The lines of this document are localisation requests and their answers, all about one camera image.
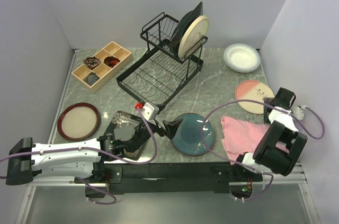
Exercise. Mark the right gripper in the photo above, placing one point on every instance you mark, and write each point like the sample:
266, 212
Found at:
268, 100

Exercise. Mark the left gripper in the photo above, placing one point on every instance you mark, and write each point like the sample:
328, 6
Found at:
171, 127

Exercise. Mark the teal brown rimmed plate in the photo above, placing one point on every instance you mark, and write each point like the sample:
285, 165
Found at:
193, 137

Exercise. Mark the pink and cream plate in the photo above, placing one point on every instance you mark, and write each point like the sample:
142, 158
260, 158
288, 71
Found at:
253, 90

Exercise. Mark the black square floral plate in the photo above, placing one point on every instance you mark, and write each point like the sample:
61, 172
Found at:
121, 120

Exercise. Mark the white fluted plate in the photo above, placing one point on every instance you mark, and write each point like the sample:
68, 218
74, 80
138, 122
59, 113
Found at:
241, 71

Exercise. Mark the cream round plate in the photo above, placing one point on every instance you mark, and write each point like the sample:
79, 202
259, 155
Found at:
242, 56

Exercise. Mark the round red rimmed plate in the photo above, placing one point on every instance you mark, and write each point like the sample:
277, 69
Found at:
78, 121

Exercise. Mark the beige front plate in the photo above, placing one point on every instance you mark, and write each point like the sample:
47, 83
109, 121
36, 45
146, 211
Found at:
192, 37

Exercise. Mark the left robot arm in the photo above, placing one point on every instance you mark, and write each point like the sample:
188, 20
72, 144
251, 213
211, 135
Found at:
82, 159

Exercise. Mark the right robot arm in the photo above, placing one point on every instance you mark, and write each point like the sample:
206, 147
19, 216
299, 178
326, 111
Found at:
280, 147

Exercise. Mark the black base bar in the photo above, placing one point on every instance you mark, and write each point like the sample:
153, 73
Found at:
170, 177

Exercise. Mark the pink cloth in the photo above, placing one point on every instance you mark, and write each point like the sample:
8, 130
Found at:
241, 138

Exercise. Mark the grey cloth piece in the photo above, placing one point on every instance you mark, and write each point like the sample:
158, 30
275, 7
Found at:
92, 78

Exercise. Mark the wooden compartment tray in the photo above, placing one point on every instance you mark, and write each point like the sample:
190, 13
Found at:
113, 58

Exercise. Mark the brown beaded bundle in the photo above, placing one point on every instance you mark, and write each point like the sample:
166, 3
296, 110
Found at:
91, 62

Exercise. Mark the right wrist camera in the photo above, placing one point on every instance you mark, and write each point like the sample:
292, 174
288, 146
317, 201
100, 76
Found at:
299, 111

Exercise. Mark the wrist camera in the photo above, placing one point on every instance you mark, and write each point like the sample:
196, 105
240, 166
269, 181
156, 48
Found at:
148, 110
299, 111

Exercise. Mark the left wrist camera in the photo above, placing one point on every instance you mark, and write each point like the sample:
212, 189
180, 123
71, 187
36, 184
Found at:
148, 110

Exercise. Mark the black wire dish rack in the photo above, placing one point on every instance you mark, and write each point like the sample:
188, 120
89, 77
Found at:
158, 76

